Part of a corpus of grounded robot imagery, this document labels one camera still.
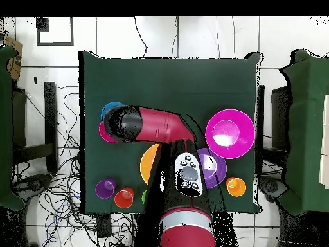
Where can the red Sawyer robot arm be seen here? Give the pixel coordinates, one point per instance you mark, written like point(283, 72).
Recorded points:
point(185, 231)

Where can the large pink bowl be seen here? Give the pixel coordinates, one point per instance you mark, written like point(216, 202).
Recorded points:
point(241, 144)

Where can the dark green tablecloth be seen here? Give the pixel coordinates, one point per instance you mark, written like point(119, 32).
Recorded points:
point(167, 82)

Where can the yellow-orange cup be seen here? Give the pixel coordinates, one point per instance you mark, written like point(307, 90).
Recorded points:
point(236, 187)

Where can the green-covered side table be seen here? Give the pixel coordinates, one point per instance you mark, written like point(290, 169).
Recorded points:
point(6, 128)
point(305, 128)

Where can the large orange bowl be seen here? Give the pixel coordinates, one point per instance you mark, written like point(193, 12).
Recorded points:
point(149, 164)

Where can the purple bowl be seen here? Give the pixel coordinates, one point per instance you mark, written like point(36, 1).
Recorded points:
point(219, 177)

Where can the cardboard box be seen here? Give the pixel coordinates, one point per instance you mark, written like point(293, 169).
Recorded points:
point(15, 64)

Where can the black square floor frame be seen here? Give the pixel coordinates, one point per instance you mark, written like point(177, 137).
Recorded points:
point(38, 36)

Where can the orange-red cup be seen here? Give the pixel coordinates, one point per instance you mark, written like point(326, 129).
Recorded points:
point(123, 202)

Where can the small black box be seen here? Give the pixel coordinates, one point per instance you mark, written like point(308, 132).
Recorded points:
point(104, 226)

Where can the small blue bowl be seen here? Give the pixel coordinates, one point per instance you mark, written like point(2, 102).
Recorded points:
point(106, 109)

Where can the purple cup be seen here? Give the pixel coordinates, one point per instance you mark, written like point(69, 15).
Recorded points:
point(102, 191)

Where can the green cup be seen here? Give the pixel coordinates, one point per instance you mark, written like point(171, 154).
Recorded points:
point(144, 197)

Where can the small red bowl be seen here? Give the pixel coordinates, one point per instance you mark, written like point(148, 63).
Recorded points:
point(104, 135)

